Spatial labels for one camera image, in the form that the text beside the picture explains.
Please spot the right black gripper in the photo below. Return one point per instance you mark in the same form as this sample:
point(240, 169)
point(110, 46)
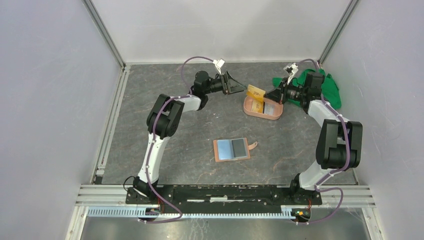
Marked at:
point(275, 95)

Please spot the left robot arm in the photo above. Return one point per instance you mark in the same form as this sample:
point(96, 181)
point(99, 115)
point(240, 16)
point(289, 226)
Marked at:
point(164, 119)

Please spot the pink oval tray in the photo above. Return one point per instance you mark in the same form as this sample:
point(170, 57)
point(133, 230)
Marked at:
point(277, 113)

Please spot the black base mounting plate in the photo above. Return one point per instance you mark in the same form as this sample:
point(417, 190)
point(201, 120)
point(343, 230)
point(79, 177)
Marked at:
point(227, 199)

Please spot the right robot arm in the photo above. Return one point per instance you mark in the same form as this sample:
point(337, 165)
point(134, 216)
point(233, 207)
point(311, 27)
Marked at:
point(340, 140)

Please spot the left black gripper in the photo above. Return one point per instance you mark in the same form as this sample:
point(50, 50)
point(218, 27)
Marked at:
point(230, 85)

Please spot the green cloth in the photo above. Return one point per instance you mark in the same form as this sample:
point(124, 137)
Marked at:
point(328, 89)

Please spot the tan leather card holder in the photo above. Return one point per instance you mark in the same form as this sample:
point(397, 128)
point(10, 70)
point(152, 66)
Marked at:
point(226, 150)

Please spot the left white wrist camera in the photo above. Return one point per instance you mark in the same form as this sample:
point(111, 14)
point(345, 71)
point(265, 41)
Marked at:
point(218, 64)

